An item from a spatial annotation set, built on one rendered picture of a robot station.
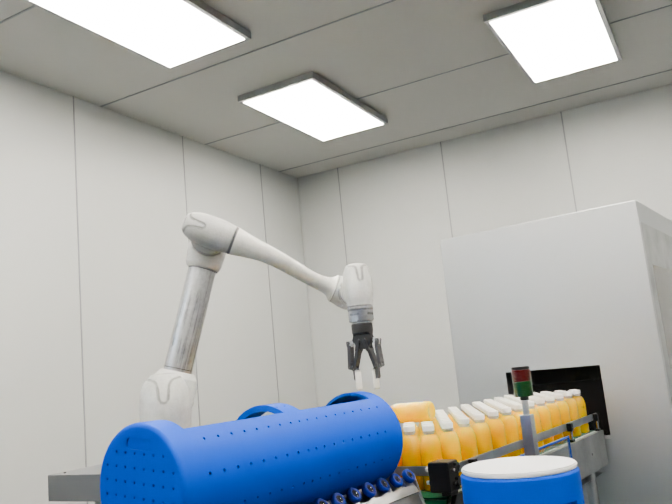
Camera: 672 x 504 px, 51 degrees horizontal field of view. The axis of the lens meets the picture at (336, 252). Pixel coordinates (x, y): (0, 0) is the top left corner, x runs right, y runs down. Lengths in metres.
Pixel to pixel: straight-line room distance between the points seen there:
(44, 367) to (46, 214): 1.00
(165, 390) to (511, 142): 5.01
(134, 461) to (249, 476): 0.25
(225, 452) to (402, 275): 5.43
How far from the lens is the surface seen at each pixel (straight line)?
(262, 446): 1.71
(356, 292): 2.45
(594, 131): 6.64
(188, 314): 2.55
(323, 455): 1.88
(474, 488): 1.78
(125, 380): 5.29
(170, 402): 2.32
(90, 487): 2.28
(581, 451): 3.45
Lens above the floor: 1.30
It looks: 10 degrees up
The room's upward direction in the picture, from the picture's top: 6 degrees counter-clockwise
